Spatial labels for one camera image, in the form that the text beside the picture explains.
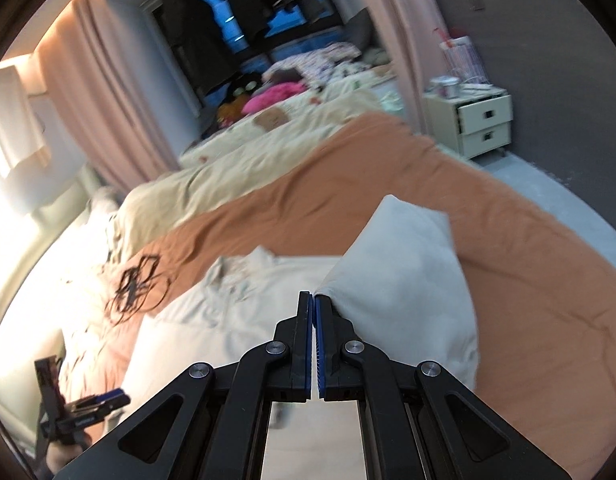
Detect green cloth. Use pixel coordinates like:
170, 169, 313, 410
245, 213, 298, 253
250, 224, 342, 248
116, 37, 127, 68
363, 49, 395, 69

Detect white striped bag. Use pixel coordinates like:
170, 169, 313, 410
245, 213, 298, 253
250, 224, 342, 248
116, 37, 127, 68
440, 35, 490, 87

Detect dark plush toy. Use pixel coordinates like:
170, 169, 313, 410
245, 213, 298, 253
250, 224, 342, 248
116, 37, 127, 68
217, 72, 265, 122

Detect orange bed sheet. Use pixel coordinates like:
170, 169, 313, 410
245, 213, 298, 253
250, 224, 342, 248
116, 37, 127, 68
63, 112, 616, 461

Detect white pillow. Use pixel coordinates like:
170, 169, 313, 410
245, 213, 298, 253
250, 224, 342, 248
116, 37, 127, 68
48, 207, 121, 311

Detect dark window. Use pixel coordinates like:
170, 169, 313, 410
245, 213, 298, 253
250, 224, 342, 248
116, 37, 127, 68
105, 0, 375, 111

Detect person's left hand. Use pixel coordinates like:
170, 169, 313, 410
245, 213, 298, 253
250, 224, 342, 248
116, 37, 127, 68
45, 442, 91, 479

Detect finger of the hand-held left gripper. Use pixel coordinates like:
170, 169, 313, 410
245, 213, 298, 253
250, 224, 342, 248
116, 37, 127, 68
67, 388, 126, 404
85, 395, 132, 414

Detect white hanging cloth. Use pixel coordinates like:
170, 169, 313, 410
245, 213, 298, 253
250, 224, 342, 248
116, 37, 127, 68
0, 62, 52, 177

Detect beige sweatshirt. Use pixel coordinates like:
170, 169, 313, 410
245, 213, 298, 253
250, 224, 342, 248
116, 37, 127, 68
120, 195, 482, 411

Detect pink plush toy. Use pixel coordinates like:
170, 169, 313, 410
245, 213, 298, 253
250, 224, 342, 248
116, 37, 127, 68
241, 82, 304, 115

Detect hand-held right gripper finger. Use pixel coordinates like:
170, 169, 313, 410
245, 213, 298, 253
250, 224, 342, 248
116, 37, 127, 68
49, 291, 315, 480
314, 294, 571, 480

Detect beige pillow on bed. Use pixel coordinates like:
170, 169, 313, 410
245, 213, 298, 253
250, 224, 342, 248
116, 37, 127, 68
110, 72, 405, 261

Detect printed clothes pile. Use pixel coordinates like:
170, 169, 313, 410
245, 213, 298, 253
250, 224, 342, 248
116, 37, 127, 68
263, 42, 365, 87

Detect black cable tangle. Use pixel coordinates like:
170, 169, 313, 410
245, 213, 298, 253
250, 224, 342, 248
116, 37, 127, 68
107, 255, 172, 322

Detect cream nightstand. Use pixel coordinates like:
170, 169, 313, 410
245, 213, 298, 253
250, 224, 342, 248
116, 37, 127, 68
423, 86, 514, 161

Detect pink curtain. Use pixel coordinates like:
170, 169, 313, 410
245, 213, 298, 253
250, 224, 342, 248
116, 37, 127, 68
338, 0, 440, 127
35, 0, 209, 192

